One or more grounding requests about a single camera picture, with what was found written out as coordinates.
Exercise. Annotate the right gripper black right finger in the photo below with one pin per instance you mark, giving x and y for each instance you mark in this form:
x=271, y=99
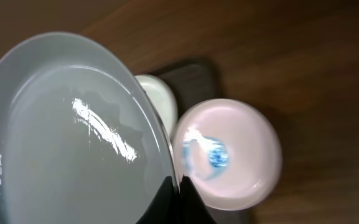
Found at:
x=192, y=207

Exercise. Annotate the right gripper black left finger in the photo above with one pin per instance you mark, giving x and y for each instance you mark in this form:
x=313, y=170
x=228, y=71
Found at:
x=163, y=208

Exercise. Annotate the white plate blue stain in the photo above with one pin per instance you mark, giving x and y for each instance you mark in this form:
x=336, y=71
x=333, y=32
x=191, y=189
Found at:
x=230, y=152
x=162, y=99
x=80, y=141

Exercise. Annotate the white plate blue stain front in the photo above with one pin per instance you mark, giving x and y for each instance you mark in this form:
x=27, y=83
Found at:
x=80, y=141

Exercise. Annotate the dark brown serving tray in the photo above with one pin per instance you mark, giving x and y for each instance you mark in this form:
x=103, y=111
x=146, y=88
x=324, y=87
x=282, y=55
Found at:
x=193, y=81

